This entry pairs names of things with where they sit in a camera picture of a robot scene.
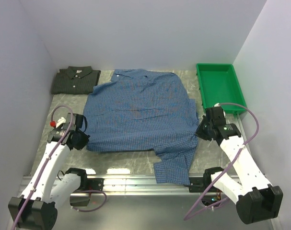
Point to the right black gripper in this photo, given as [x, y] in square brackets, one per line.
[199, 132]

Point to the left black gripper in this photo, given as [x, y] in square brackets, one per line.
[85, 139]

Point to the blue checked long sleeve shirt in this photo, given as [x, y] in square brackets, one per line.
[142, 110]

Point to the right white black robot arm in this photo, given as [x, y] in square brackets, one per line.
[255, 197]

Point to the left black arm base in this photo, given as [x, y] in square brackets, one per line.
[89, 198]

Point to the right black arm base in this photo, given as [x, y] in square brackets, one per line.
[199, 184]

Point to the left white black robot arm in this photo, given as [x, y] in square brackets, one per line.
[37, 206]

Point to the green plastic tray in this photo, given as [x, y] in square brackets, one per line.
[218, 83]

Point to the dark green folded shirt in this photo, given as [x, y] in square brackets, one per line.
[75, 80]

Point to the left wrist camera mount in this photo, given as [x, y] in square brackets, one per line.
[66, 122]

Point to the aluminium mounting rail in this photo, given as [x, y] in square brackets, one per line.
[135, 185]

